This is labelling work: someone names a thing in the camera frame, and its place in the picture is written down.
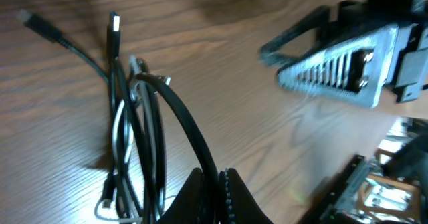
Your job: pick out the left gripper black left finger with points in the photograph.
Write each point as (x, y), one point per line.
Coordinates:
(185, 207)

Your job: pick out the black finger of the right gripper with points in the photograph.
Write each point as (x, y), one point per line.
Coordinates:
(268, 53)

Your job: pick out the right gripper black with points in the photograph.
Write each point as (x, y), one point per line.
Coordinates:
(371, 45)

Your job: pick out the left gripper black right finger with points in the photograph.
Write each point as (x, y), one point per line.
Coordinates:
(236, 203)

